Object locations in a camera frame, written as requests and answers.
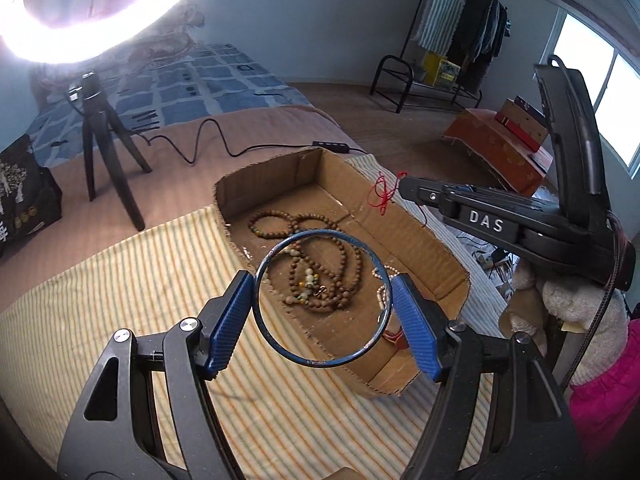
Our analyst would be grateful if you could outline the blue patterned bedsheet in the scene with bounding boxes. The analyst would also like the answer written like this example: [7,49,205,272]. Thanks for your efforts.
[25,42,313,168]

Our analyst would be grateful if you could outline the striped hanging towel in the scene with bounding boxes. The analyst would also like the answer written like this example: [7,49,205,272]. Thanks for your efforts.
[417,0,473,55]

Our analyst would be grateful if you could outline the person's right forearm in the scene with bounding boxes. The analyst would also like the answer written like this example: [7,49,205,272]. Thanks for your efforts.
[500,259,632,387]

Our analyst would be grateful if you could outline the yellow box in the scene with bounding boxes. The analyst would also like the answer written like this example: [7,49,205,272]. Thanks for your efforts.
[421,51,461,87]

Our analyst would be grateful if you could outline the black tripod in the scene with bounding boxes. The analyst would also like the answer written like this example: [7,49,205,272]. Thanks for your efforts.
[67,72,153,231]

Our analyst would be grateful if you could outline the red string pendant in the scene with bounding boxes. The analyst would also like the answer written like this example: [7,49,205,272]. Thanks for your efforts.
[369,171,431,226]

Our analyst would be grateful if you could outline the person's pink clothing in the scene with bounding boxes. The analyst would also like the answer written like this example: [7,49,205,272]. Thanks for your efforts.
[570,317,640,462]

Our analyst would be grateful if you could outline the white ring light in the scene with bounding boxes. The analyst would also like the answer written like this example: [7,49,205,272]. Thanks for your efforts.
[0,0,213,66]

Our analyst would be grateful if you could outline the black clothes rack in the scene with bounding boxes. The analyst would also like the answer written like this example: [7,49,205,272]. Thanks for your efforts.
[370,0,512,114]

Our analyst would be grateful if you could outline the window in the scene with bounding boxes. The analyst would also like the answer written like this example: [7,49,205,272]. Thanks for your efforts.
[542,0,640,181]

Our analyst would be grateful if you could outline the white bead necklace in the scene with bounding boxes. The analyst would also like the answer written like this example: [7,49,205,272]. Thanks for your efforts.
[372,266,402,312]

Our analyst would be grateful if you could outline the orange cloth covered table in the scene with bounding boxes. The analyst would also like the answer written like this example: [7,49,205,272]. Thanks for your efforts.
[442,108,557,196]

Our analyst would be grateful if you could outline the dark hanging garment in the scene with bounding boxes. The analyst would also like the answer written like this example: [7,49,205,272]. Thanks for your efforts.
[447,0,493,93]

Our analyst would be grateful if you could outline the cardboard box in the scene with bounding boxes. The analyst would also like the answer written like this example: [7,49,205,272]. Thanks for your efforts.
[214,146,471,400]

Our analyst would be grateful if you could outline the floor cables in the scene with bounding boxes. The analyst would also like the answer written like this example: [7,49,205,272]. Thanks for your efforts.
[457,232,517,282]

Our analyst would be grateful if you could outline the long brown bead necklace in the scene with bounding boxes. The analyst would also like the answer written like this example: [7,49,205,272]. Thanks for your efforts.
[248,208,365,313]

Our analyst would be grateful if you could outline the bed with tan sheet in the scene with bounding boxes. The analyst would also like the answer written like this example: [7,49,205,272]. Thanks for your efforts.
[0,42,512,480]

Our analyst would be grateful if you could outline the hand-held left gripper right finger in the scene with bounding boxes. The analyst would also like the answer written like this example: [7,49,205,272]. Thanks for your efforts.
[391,275,588,480]

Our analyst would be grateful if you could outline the black printed bag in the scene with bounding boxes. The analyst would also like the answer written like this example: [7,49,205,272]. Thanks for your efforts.
[0,135,64,260]

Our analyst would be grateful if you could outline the dark thin bangle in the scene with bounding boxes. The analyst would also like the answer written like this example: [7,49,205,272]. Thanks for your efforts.
[253,229,392,367]

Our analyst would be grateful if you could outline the black inline cable remote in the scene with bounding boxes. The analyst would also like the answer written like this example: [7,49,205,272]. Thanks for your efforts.
[312,140,359,154]

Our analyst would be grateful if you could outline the black ring light cable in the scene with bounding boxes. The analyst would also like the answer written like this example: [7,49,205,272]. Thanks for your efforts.
[117,117,317,166]

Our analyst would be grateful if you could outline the braided gripper cable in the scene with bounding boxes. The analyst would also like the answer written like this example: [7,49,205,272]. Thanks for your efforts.
[565,210,632,396]

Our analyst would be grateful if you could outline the yellow striped cloth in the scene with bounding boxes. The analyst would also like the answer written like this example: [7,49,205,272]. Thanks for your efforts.
[0,152,512,480]

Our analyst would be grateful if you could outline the brown cardboard carton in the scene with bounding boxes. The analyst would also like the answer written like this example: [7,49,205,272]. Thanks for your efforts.
[495,96,551,152]

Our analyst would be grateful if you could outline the denim hanging garment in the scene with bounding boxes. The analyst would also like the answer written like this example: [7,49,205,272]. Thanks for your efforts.
[477,0,512,58]

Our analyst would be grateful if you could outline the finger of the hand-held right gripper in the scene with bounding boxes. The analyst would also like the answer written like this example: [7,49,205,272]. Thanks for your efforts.
[398,176,458,217]

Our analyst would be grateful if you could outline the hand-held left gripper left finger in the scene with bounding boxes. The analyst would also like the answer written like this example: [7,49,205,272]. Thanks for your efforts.
[56,270,255,480]

